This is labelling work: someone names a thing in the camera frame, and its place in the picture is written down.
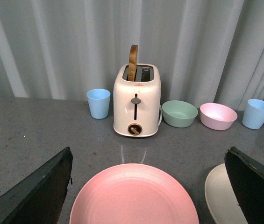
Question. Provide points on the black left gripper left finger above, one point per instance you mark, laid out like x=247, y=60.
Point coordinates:
x=39, y=198

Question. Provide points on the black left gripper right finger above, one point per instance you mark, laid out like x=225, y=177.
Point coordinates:
x=246, y=176

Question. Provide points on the pink plate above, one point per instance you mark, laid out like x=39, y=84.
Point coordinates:
x=133, y=194

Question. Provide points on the cream plate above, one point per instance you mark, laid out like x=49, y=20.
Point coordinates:
x=220, y=198

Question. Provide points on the light blue cup right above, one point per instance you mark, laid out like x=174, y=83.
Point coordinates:
x=253, y=117

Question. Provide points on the light blue cup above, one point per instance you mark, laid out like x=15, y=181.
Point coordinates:
x=253, y=117
x=98, y=100

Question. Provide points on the pink bowl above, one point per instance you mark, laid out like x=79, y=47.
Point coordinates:
x=216, y=116

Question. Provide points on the green bowl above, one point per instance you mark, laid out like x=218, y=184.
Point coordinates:
x=179, y=114

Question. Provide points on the light blue cup left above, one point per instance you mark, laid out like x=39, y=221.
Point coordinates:
x=98, y=100

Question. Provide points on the cream toaster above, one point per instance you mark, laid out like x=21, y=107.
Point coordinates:
x=137, y=109

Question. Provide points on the grey curtain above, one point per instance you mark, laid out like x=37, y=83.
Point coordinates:
x=205, y=50

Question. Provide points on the toast bread slice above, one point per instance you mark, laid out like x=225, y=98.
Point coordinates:
x=132, y=62

